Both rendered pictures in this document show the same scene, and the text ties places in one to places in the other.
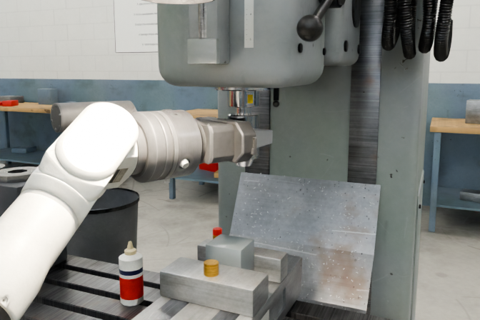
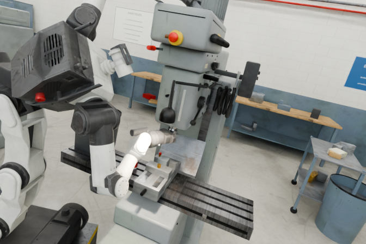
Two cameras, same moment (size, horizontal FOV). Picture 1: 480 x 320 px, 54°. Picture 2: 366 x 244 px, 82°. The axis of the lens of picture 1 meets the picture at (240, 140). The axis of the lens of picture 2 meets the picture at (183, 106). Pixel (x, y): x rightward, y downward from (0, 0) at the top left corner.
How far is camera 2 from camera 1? 0.61 m
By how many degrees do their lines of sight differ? 11
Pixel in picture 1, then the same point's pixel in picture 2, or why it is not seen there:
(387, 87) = (213, 116)
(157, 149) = (153, 142)
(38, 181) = (131, 152)
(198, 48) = not seen: hidden behind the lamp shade
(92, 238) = not seen: hidden behind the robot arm
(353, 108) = (202, 120)
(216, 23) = not seen: hidden behind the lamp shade
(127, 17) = (120, 24)
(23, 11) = (71, 8)
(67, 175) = (138, 152)
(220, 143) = (167, 140)
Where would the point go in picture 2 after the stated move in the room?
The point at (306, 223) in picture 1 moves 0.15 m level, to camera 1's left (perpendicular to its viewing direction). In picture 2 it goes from (183, 149) to (163, 146)
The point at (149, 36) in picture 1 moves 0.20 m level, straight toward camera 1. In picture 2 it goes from (129, 35) to (129, 35)
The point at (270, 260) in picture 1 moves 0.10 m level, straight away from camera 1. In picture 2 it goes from (173, 164) to (173, 156)
